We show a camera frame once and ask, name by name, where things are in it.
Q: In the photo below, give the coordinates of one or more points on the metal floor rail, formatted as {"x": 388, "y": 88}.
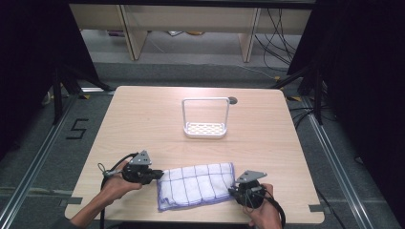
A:
{"x": 35, "y": 165}
{"x": 337, "y": 165}

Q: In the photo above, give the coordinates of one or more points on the black tape floor mark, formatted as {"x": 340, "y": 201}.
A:
{"x": 77, "y": 129}

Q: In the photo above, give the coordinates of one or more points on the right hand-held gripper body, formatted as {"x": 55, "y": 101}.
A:
{"x": 251, "y": 187}

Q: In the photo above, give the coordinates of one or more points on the light wooden desk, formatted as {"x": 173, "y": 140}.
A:
{"x": 191, "y": 16}

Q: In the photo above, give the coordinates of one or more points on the person's right hand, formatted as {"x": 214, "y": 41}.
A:
{"x": 264, "y": 213}

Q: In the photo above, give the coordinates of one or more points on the grey round table grommet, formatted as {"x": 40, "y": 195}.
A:
{"x": 233, "y": 100}

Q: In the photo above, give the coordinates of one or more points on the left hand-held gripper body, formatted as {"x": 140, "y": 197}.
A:
{"x": 138, "y": 169}

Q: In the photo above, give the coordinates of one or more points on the black metal stand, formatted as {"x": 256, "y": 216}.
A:
{"x": 58, "y": 95}
{"x": 317, "y": 95}

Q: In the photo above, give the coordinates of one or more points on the black curtain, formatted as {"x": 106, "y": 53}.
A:
{"x": 28, "y": 63}
{"x": 366, "y": 79}

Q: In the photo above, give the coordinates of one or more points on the person's left hand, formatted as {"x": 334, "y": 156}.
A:
{"x": 116, "y": 186}

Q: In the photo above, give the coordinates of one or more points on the white towel with blue grid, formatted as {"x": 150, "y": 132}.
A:
{"x": 195, "y": 186}

